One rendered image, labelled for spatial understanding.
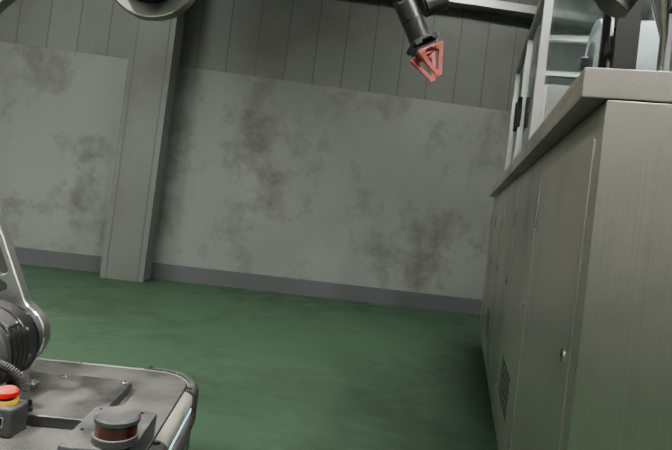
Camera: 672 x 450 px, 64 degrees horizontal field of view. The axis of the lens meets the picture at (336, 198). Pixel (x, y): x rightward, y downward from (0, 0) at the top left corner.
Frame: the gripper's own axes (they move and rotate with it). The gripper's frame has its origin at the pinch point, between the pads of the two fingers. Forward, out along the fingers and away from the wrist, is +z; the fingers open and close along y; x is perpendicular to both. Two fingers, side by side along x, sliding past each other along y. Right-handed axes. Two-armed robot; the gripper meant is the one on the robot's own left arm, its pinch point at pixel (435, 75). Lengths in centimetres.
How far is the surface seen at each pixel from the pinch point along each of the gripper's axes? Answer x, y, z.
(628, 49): -38.1, -16.7, 13.1
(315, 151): 18, 275, -16
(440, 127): -79, 275, 4
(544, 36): -60, 53, -5
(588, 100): 5, -66, 19
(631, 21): -41.2, -16.7, 7.5
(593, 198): 9, -67, 31
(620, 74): 1, -69, 17
